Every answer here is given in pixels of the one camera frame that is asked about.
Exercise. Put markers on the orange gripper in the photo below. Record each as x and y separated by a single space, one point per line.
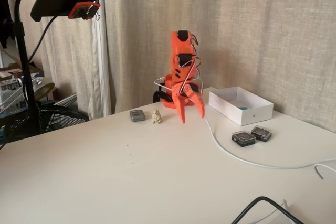
180 93

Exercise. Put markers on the green cube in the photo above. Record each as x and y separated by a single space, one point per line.
242 108

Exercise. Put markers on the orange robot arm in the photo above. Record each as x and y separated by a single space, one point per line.
178 45

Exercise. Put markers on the white cardboard bin box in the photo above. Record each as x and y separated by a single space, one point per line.
254 116

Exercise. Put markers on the beige bear figurine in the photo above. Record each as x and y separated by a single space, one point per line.
156 116

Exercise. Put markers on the black table clamp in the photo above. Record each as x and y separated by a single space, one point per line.
157 94

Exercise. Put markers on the grey metal tin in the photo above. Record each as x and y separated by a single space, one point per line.
137 116

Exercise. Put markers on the small clear black case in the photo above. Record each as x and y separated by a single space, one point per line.
243 138
261 133

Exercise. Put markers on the beige linen curtain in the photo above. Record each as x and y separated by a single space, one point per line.
262 37

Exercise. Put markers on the black floor fan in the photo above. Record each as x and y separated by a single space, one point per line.
63 119

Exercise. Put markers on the brass round dish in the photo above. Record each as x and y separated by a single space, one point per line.
43 90

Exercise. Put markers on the black gooseneck stand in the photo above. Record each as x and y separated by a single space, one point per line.
26 64

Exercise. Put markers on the white plastic packaging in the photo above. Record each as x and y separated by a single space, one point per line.
13 93

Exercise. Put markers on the dark hanging garment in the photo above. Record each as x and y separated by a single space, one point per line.
5 11

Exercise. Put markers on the black overhead camera stand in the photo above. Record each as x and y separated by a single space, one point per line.
71 64

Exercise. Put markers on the orange camera module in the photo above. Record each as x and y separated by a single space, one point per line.
78 11

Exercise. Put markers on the black camera holder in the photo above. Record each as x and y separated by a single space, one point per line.
57 3

